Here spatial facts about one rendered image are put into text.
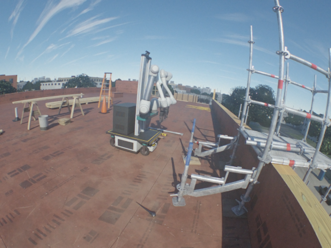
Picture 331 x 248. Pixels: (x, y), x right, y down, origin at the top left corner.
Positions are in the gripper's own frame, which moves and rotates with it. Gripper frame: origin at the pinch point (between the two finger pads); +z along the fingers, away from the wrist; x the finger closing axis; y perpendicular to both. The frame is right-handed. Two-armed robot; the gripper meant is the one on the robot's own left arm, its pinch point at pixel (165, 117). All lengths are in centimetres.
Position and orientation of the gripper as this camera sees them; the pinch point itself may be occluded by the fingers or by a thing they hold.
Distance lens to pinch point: 262.0
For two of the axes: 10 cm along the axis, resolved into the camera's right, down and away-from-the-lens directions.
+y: 9.6, 1.7, -2.4
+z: -1.1, 9.6, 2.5
